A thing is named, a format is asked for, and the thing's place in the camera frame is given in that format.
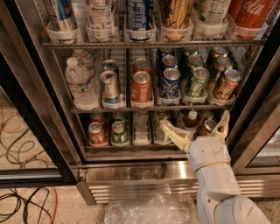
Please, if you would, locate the clear plastic container on floor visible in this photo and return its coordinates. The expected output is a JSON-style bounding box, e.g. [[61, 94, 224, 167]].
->
[[104, 193, 199, 224]]

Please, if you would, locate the blue striped can top left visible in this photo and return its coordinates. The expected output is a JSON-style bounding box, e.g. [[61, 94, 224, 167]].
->
[[43, 0, 77, 44]]

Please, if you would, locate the blue can front middle shelf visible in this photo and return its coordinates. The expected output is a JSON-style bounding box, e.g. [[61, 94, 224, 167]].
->
[[160, 68, 181, 99]]

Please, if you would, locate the orange can shelf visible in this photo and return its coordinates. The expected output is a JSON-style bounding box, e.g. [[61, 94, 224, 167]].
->
[[133, 58, 151, 74], [131, 71, 152, 103]]

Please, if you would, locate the red can bottom shelf front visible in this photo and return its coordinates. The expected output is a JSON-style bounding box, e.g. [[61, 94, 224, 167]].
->
[[87, 122, 107, 145]]

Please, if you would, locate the orange can front middle shelf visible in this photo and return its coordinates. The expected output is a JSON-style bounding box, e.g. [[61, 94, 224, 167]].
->
[[131, 71, 152, 103]]

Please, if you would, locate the clear water bottle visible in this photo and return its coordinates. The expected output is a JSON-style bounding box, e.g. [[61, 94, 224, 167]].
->
[[65, 57, 99, 110], [73, 49, 95, 78]]

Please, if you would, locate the juice bottle white cap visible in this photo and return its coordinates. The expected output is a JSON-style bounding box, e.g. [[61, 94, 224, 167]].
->
[[181, 110, 198, 134]]

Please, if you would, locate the white label bottle top shelf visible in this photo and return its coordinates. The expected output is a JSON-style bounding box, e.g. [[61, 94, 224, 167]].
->
[[193, 0, 231, 37]]

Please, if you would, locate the blue white can top shelf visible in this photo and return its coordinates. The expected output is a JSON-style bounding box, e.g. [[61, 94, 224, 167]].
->
[[126, 0, 154, 41]]

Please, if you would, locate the silver can bottom shelf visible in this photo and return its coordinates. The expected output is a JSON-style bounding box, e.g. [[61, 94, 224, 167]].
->
[[154, 121, 171, 145]]

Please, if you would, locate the stainless steel fridge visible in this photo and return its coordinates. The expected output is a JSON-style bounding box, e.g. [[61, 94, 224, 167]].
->
[[0, 0, 279, 205]]

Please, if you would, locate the gold can shelf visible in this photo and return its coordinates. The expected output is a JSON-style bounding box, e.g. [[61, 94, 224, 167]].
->
[[213, 69, 242, 101], [206, 46, 228, 68], [210, 56, 233, 80]]

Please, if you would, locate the rear clear water bottle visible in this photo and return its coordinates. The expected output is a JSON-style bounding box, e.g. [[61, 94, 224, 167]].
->
[[73, 49, 95, 78]]

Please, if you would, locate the gold can front middle shelf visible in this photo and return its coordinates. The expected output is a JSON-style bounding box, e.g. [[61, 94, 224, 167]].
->
[[213, 69, 242, 101]]

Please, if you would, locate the orange can rear middle shelf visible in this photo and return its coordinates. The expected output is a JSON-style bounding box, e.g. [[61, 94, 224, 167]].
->
[[133, 58, 151, 74]]

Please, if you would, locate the silver blue can front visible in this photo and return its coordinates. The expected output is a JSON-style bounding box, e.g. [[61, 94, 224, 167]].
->
[[101, 70, 120, 104]]

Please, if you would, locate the brown can bottom shelf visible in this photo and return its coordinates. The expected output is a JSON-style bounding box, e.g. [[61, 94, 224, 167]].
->
[[197, 119, 217, 137]]

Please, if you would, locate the gold can rear middle shelf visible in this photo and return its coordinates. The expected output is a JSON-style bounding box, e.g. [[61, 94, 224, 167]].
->
[[206, 46, 228, 68]]

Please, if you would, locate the right glass fridge door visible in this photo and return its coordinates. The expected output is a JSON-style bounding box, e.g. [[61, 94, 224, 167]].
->
[[231, 49, 280, 176]]

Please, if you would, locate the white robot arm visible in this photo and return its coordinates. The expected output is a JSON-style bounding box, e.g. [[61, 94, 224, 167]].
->
[[160, 111, 271, 224]]

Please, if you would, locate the silver can shelf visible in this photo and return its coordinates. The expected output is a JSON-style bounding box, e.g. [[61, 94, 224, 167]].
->
[[154, 121, 171, 145], [102, 59, 118, 73]]

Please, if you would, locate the white label can top shelf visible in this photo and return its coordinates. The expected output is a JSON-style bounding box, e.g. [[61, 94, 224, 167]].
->
[[85, 0, 118, 41]]

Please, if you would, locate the left glass fridge door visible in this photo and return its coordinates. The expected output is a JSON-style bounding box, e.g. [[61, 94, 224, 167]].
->
[[0, 51, 77, 188]]

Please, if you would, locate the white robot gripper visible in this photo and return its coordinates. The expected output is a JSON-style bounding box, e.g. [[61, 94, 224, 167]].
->
[[159, 110, 231, 172]]

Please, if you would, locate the blue can rear middle shelf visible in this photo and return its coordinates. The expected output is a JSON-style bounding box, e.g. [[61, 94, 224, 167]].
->
[[157, 48, 174, 62]]

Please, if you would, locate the front clear water bottle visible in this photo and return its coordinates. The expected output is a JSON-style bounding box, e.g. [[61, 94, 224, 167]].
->
[[65, 57, 99, 110]]

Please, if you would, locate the yellow can top shelf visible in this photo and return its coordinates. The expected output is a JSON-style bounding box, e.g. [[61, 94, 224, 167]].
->
[[158, 0, 193, 41]]

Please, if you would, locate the green can shelf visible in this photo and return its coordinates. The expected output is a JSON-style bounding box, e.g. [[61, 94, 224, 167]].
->
[[184, 54, 204, 76], [181, 46, 199, 62], [111, 122, 129, 144], [185, 67, 210, 98]]

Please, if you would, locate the red cola bottle top shelf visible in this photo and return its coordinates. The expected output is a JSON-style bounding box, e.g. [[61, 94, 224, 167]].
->
[[228, 0, 277, 40]]

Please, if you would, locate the green can bottom shelf front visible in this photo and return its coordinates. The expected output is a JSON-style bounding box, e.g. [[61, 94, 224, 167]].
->
[[111, 122, 129, 144]]

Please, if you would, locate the black cable on floor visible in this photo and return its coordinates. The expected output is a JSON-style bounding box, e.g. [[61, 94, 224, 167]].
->
[[0, 128, 53, 224]]

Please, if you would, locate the silver can rear middle shelf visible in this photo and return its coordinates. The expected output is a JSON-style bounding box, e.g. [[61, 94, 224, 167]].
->
[[102, 59, 118, 73]]

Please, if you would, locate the glass fridge door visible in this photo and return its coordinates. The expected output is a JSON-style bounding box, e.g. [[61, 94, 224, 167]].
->
[[0, 51, 77, 188], [231, 49, 280, 176]]

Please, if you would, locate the orange cable on floor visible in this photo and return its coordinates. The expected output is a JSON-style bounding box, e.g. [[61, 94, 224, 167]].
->
[[0, 105, 59, 224]]

